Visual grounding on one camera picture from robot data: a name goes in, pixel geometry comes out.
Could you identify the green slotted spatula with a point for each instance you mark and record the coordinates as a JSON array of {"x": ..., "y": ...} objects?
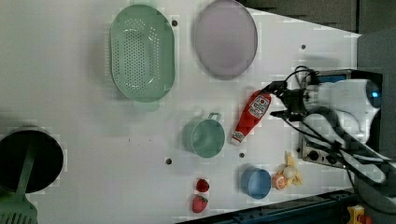
[{"x": 17, "y": 209}]

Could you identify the upper toy strawberry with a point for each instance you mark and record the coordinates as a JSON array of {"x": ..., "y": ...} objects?
[{"x": 202, "y": 185}]

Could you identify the blue metal table frame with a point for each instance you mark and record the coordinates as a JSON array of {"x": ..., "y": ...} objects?
[{"x": 327, "y": 208}]

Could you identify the toy strawberry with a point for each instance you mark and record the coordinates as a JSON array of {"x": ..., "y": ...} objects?
[
  {"x": 199, "y": 204},
  {"x": 202, "y": 185}
]

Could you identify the purple round plate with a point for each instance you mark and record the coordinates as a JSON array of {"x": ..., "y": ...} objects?
[{"x": 226, "y": 38}]

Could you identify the green oval colander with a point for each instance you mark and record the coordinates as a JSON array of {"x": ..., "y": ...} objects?
[{"x": 142, "y": 56}]

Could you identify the toy peeled banana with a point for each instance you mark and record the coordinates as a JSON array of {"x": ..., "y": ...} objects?
[{"x": 290, "y": 171}]

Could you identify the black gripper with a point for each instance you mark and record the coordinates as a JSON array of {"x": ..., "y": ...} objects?
[{"x": 293, "y": 100}]

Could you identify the silver toaster oven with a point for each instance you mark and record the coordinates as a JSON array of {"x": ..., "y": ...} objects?
[{"x": 353, "y": 101}]

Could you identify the yellow red button box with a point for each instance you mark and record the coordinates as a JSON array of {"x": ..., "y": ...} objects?
[{"x": 357, "y": 215}]

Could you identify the blue cup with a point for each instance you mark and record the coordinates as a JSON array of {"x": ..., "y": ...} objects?
[{"x": 256, "y": 183}]

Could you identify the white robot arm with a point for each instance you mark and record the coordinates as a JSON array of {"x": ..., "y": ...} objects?
[{"x": 376, "y": 54}]

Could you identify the red ketchup bottle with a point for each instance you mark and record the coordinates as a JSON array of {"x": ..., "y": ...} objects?
[{"x": 255, "y": 109}]

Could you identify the lower toy strawberry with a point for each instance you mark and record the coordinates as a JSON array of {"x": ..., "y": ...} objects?
[{"x": 199, "y": 204}]

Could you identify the black pot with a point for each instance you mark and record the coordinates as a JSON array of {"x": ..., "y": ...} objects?
[{"x": 35, "y": 145}]

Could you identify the toy orange half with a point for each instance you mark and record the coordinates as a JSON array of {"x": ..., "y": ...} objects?
[{"x": 279, "y": 182}]

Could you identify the green mug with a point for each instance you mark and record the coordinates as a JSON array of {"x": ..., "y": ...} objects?
[{"x": 204, "y": 137}]

